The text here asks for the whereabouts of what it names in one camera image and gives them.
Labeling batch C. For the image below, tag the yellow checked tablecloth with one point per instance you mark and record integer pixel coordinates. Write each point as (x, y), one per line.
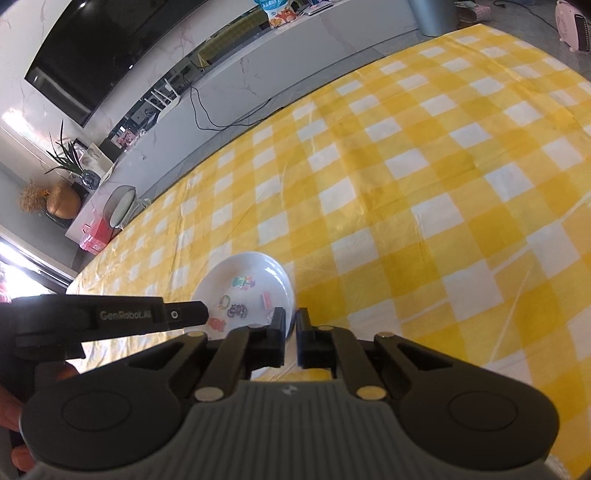
(415, 184)

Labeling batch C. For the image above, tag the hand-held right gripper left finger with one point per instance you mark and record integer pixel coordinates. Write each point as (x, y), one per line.
(277, 337)

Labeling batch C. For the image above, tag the pink plastic box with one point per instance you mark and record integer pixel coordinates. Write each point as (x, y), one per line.
(99, 235)

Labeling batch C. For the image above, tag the grey trash can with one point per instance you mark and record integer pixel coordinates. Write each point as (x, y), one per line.
(431, 16)

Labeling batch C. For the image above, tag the pink electric heater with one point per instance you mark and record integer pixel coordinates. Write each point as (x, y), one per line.
(575, 25)

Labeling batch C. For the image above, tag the leafy plant in blue vase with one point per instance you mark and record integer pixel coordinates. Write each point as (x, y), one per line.
(69, 157)

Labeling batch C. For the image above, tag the person's left hand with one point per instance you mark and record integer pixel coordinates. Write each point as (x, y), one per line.
(9, 410)

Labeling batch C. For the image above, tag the white router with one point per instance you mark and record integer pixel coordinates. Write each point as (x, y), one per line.
(164, 97)

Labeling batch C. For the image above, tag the pink patterned slippers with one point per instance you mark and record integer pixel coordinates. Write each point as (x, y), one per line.
(473, 11)

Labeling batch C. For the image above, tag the blue snack bag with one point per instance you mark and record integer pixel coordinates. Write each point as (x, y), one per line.
(279, 11)

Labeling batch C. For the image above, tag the orange vase with dried flowers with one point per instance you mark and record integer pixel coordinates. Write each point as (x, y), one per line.
(62, 201)

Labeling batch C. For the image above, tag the white marble media console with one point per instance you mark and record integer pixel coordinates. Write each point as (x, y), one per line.
(258, 69)

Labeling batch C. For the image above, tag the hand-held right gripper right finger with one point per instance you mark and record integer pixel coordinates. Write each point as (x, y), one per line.
(305, 337)

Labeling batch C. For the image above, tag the small white printed plate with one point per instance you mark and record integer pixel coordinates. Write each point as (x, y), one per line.
(249, 281)

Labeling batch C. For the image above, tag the black television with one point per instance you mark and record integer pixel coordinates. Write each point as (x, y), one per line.
(92, 55)

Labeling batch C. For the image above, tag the white framed picture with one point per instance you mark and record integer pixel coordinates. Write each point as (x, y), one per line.
(98, 159)

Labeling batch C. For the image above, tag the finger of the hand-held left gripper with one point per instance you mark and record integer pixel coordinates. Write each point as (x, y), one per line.
(189, 314)

